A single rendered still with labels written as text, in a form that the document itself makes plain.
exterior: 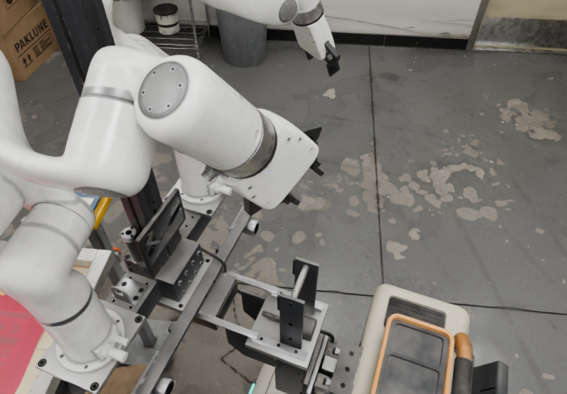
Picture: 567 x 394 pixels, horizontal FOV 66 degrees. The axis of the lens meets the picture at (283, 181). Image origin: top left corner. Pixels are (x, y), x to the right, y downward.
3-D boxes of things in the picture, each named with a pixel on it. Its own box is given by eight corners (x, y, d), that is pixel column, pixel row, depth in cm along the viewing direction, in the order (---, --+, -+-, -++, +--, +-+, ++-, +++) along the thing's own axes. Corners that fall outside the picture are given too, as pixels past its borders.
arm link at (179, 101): (51, 130, 39) (79, 33, 40) (136, 163, 48) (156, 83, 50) (186, 135, 32) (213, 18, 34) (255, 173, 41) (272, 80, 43)
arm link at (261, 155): (220, 197, 42) (234, 202, 45) (277, 125, 42) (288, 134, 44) (178, 153, 46) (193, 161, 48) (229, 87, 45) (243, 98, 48)
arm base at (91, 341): (151, 327, 86) (132, 286, 75) (111, 390, 78) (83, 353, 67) (86, 301, 90) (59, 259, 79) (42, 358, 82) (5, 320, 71)
